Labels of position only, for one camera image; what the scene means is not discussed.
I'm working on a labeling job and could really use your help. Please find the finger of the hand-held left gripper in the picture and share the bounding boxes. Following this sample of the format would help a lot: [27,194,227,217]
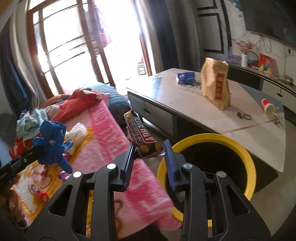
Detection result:
[10,144,45,167]

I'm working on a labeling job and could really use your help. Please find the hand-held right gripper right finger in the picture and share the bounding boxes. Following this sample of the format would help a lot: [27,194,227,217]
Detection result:
[163,140,271,241]

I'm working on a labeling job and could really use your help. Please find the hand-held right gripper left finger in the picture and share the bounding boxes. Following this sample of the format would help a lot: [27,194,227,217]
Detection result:
[24,141,137,241]

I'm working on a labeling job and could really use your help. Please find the brown chocolate bar wrapper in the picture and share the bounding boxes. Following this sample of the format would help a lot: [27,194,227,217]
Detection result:
[123,109,166,160]

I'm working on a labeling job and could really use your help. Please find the maroon candy bar wrapper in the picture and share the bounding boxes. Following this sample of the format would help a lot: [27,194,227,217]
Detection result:
[31,183,49,202]

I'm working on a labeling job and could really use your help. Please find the yellow rimmed trash bin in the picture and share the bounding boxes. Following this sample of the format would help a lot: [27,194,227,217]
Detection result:
[155,133,256,229]

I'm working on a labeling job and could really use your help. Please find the light blue clothes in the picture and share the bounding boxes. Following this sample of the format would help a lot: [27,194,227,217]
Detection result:
[16,108,48,141]

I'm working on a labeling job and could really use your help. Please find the pink cartoon printed blanket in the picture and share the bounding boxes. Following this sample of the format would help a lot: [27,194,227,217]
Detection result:
[0,93,183,241]

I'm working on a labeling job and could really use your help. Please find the coffee table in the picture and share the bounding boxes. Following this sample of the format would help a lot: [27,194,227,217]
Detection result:
[126,68,287,174]

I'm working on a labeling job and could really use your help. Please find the red quilt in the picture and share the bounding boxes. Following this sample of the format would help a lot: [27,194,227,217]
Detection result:
[9,88,104,159]

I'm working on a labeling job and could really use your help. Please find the blue quilted cushion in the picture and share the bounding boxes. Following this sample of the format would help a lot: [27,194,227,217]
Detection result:
[89,83,132,124]

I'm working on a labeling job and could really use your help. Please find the dark blue curtain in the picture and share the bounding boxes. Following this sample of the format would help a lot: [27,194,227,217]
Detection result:
[0,30,28,116]
[148,0,172,75]

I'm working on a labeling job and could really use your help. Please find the blue packet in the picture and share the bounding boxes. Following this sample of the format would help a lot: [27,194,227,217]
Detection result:
[176,72,196,84]

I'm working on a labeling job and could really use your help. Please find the brown paper bag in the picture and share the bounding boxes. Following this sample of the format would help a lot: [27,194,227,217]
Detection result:
[200,57,231,111]

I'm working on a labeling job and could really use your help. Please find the red paper cup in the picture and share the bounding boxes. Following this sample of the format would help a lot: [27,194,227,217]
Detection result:
[261,98,277,116]

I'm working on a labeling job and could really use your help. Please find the purple picture card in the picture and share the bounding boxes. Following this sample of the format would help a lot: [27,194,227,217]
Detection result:
[228,46,242,64]

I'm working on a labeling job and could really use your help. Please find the television cabinet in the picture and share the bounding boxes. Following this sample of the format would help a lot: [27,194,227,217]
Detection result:
[228,60,296,109]

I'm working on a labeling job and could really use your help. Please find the white vase with red flowers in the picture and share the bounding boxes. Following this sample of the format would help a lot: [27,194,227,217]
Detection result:
[237,40,256,67]

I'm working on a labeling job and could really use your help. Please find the standing air conditioner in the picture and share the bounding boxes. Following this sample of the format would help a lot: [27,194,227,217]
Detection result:
[167,0,204,72]

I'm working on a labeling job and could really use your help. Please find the round desk ornament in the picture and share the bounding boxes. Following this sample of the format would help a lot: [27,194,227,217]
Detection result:
[246,51,259,69]

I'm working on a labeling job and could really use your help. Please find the hanging laundry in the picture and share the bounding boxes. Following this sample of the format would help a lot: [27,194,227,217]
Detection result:
[92,7,112,48]

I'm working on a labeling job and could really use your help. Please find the red picture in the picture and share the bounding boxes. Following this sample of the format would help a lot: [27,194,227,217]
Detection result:
[257,54,278,75]

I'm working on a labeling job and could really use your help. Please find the brown sliding door frame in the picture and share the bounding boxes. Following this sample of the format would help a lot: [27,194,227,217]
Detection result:
[25,0,153,100]

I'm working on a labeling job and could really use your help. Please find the wall television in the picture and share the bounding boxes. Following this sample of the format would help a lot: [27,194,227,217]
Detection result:
[240,0,296,41]

